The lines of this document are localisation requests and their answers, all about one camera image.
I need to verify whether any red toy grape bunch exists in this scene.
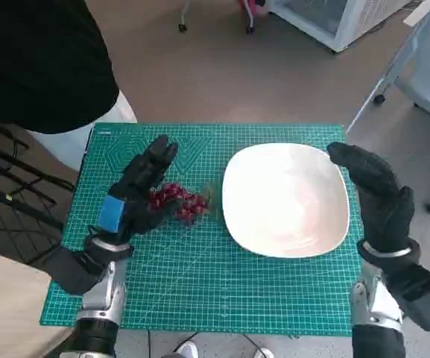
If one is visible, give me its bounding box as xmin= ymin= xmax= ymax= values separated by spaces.
xmin=148 ymin=181 xmax=219 ymax=227

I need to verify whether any green cutting mat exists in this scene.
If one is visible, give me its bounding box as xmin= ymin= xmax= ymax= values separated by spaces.
xmin=38 ymin=122 xmax=364 ymax=336

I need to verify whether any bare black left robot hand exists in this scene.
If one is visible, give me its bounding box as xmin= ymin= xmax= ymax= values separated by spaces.
xmin=87 ymin=134 xmax=180 ymax=244

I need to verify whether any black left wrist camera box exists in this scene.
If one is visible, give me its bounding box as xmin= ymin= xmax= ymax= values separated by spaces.
xmin=45 ymin=245 xmax=104 ymax=295

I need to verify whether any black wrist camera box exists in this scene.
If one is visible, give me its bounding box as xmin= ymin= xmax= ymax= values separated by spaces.
xmin=388 ymin=260 xmax=430 ymax=333
xmin=45 ymin=245 xmax=104 ymax=295

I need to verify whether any light wooden table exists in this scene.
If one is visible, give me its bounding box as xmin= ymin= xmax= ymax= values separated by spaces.
xmin=0 ymin=245 xmax=75 ymax=358

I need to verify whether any white chair leg with caster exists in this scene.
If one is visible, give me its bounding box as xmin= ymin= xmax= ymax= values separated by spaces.
xmin=177 ymin=0 xmax=192 ymax=33

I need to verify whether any white cabinet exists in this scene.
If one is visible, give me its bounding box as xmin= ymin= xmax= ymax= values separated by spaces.
xmin=268 ymin=0 xmax=413 ymax=53

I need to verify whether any person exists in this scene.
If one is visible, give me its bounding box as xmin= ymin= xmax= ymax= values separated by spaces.
xmin=0 ymin=0 xmax=138 ymax=180

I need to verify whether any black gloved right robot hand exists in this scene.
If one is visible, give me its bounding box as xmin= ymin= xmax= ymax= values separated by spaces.
xmin=326 ymin=141 xmax=416 ymax=251

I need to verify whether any black wire rack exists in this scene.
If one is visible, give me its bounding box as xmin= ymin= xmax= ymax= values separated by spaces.
xmin=0 ymin=111 xmax=78 ymax=269

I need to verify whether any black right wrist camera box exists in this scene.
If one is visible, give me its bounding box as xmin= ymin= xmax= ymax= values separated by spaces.
xmin=388 ymin=260 xmax=430 ymax=333

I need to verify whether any white square plate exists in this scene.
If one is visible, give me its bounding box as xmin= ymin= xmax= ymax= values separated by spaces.
xmin=221 ymin=143 xmax=351 ymax=258

